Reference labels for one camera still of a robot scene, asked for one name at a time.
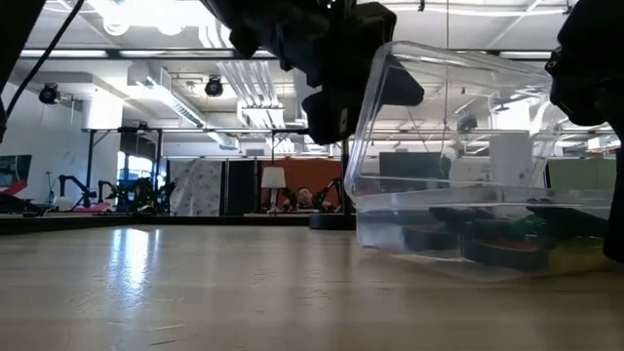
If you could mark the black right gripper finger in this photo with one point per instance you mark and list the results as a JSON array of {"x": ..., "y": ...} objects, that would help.
[{"x": 618, "y": 195}]

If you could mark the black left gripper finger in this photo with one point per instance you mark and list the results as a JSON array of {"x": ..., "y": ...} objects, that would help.
[
  {"x": 331, "y": 117},
  {"x": 404, "y": 90}
]

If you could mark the yellow highlighter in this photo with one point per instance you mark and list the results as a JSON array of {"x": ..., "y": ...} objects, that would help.
[{"x": 580, "y": 256}]

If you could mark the green marker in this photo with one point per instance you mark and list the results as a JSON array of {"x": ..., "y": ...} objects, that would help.
[{"x": 529, "y": 226}]

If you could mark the clear plastic supply box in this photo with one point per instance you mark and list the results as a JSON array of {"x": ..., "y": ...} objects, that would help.
[{"x": 439, "y": 205}]

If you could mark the background black robot arm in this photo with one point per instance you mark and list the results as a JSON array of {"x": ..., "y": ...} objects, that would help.
[{"x": 73, "y": 183}]

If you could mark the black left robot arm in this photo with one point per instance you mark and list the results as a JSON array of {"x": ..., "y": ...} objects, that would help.
[{"x": 14, "y": 29}]

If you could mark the orange partition panel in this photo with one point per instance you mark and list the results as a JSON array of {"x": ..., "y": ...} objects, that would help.
[{"x": 302, "y": 170}]

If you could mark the black computer monitor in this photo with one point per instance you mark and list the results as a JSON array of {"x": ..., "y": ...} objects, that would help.
[{"x": 409, "y": 170}]

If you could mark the white shade table lamp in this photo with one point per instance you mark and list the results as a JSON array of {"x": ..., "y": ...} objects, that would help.
[{"x": 273, "y": 178}]

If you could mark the person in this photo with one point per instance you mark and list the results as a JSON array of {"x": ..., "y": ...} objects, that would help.
[{"x": 306, "y": 197}]

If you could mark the white globe lamp black stand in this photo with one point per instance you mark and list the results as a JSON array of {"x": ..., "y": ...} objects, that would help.
[{"x": 331, "y": 222}]

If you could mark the black ceiling spotlight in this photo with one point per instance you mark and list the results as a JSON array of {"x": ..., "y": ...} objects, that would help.
[
  {"x": 213, "y": 87},
  {"x": 49, "y": 93}
]

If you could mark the black partition panel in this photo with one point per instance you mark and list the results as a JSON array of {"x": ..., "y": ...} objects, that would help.
[{"x": 241, "y": 187}]

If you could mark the patterned grey partition panel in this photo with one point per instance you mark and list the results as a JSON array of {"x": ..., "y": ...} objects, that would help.
[{"x": 195, "y": 187}]

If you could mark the black metal table frame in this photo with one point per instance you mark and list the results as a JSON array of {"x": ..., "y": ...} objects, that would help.
[{"x": 195, "y": 219}]

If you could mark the black metal frame stand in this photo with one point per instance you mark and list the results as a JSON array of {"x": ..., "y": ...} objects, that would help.
[{"x": 90, "y": 166}]

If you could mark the wall screen with red stripe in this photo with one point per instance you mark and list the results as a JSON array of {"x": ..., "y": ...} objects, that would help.
[{"x": 14, "y": 170}]

